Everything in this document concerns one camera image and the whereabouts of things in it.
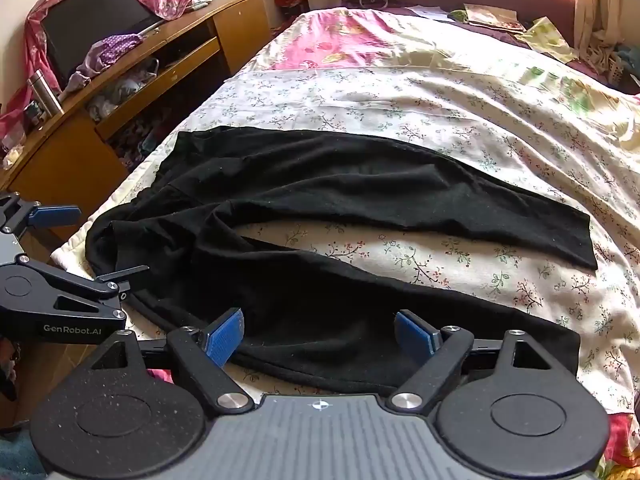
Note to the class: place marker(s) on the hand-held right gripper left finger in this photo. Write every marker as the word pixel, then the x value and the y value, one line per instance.
pixel 224 336

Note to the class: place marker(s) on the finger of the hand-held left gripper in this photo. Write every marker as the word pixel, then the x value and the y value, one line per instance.
pixel 107 287
pixel 55 215

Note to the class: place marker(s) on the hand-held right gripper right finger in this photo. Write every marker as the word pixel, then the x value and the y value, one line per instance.
pixel 414 332

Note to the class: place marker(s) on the black pants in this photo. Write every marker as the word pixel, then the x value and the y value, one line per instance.
pixel 300 175

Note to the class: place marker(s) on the wooden desk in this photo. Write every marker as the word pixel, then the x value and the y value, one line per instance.
pixel 80 160

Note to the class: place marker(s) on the clear glass cup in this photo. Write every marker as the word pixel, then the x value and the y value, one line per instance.
pixel 12 152

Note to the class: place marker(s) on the dark floral clothes pile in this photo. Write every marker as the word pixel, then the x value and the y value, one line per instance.
pixel 145 140

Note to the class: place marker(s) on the metal thermos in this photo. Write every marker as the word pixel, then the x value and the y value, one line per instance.
pixel 45 92

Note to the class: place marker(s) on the grey patterned clothes pile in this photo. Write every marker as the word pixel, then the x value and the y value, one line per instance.
pixel 125 87

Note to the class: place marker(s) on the teal fleece cloth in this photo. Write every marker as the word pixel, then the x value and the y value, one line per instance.
pixel 17 455

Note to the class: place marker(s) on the purple dotted cloth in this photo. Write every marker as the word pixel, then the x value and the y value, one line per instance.
pixel 112 47

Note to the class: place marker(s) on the black monitor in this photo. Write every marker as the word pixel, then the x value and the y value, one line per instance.
pixel 95 25

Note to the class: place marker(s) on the white floral bed sheet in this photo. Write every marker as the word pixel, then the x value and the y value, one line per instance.
pixel 450 110

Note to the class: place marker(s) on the pink floral bed cover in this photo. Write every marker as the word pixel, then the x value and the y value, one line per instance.
pixel 340 40

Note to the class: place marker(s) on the white paper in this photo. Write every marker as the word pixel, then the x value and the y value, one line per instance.
pixel 430 11

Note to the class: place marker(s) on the floral paper packet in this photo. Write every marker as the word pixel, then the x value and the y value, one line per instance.
pixel 492 16

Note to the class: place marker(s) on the plastic laundry basket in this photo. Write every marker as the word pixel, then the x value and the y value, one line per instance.
pixel 625 72

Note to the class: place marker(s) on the cream window curtain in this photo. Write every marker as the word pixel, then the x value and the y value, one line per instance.
pixel 605 10

